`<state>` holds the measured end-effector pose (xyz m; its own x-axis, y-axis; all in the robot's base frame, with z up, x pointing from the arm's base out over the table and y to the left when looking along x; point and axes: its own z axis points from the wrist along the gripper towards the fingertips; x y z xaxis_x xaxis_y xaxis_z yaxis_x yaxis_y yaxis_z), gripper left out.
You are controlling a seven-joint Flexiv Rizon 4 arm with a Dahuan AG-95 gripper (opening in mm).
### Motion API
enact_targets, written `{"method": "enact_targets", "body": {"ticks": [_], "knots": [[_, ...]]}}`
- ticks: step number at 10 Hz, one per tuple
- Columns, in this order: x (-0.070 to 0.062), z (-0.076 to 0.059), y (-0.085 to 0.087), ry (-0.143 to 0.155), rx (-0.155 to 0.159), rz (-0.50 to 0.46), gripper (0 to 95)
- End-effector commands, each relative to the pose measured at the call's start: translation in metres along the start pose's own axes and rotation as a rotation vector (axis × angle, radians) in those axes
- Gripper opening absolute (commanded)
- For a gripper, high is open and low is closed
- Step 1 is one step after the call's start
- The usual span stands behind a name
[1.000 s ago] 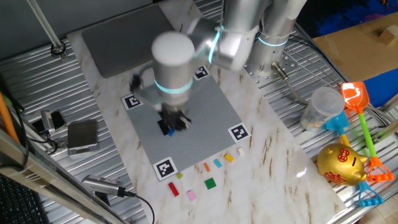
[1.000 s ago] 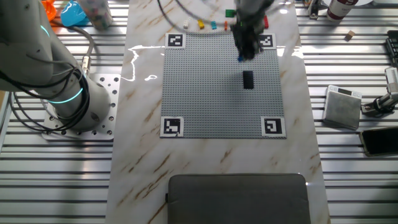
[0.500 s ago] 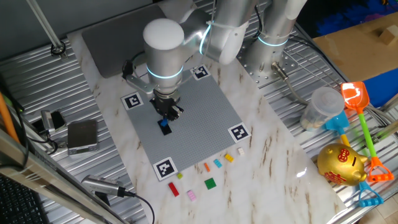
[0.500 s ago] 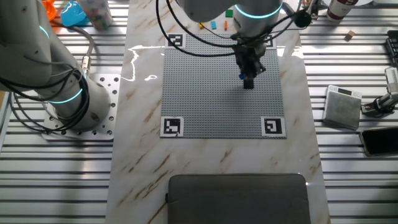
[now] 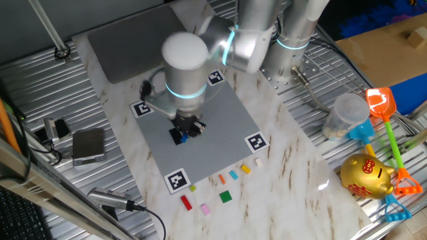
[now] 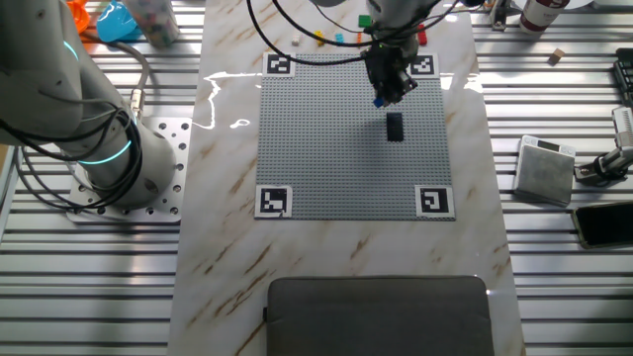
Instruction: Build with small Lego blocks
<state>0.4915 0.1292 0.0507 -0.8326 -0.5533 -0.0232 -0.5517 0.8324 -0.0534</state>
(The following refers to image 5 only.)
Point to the yellow Lego brick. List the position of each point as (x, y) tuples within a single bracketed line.
[(245, 169)]

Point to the orange pole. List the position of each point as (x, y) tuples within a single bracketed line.
[(8, 126)]

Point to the white Lego brick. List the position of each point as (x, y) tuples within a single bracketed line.
[(258, 162)]

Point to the grey Lego baseplate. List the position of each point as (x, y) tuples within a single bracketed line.
[(220, 140)]

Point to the silver digital scale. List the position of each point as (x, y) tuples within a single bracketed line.
[(88, 145)]

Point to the silver camera on clamp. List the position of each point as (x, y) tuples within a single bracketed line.
[(50, 130)]

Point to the black white fiducial marker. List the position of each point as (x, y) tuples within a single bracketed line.
[(217, 78), (138, 110), (177, 180), (257, 142)]

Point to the cyan Lego brick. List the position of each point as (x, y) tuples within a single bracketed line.
[(233, 175)]

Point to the brown cardboard sheet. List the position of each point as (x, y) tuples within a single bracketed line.
[(377, 60)]

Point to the gold piggy bank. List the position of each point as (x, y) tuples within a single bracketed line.
[(365, 176)]

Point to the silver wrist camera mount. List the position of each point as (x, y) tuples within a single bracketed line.
[(161, 105)]

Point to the lime Lego brick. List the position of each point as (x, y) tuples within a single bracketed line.
[(193, 188)]

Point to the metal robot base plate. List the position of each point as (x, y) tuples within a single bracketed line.
[(310, 70)]

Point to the clear plastic cup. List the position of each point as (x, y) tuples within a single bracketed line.
[(345, 115)]

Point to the orange narrow Lego brick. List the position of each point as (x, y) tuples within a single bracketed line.
[(222, 179)]

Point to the black Lego plate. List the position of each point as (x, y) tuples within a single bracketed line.
[(174, 137)]

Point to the metal pole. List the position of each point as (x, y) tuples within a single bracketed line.
[(50, 30)]

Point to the aluminium frame bar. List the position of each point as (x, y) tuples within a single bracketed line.
[(50, 186)]

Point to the black keyboard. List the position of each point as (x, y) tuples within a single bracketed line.
[(20, 216)]

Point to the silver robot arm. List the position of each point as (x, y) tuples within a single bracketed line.
[(185, 76)]

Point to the green square Lego plate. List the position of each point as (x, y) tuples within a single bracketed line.
[(225, 196)]

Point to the red Lego brick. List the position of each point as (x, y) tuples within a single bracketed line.
[(186, 202)]

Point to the light wooden block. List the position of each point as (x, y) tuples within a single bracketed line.
[(417, 38)]

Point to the blue fuzzy cloth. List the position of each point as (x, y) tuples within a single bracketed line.
[(367, 23)]

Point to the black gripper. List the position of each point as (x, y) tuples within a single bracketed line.
[(187, 120)]

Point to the pink Lego brick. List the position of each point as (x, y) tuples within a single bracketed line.
[(205, 209)]

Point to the grey fabric pad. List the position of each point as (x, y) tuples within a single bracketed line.
[(123, 50)]

